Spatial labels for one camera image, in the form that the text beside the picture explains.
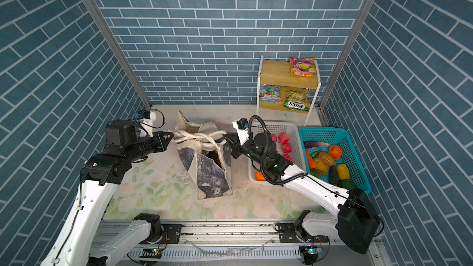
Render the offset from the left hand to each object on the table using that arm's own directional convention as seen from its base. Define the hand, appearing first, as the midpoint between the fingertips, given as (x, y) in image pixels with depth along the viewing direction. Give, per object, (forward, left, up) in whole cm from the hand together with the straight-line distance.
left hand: (173, 134), depth 68 cm
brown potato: (+3, -69, -25) cm, 73 cm away
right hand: (+2, -19, -1) cm, 19 cm away
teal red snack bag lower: (+36, -42, -11) cm, 56 cm away
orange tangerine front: (-6, -34, -25) cm, 43 cm away
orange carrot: (0, -60, -24) cm, 65 cm away
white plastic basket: (+4, -53, -22) cm, 58 cm away
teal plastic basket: (+16, -68, -28) cm, 75 cm away
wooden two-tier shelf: (+38, -44, +1) cm, 58 cm away
